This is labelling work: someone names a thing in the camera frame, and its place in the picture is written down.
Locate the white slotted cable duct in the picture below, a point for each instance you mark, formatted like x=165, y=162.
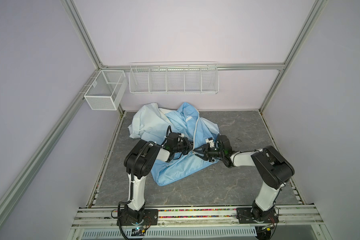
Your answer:
x=170, y=233

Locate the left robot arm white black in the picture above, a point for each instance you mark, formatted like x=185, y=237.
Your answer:
x=139, y=163

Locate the long white wire basket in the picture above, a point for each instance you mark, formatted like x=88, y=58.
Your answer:
x=174, y=78

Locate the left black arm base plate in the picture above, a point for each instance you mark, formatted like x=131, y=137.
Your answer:
x=148, y=217

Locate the aluminium front rail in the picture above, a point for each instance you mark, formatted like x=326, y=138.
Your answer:
x=201, y=217

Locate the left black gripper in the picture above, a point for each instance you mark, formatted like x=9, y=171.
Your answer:
x=188, y=148

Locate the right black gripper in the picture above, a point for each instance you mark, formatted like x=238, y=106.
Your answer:
x=205, y=151

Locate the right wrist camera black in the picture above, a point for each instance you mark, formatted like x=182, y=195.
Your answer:
x=223, y=143

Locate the small white mesh basket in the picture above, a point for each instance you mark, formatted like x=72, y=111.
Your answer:
x=106, y=90

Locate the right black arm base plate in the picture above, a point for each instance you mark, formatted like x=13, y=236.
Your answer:
x=250, y=215

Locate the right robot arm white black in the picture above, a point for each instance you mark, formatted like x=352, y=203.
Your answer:
x=273, y=168

